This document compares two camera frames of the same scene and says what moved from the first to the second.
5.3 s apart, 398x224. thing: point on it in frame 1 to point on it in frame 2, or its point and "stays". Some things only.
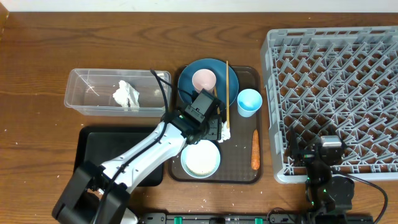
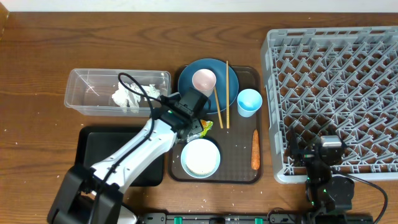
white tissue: (125, 92) stays
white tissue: (226, 132) to (150, 90)
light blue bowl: (201, 160) stays
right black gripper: (305, 156) stays
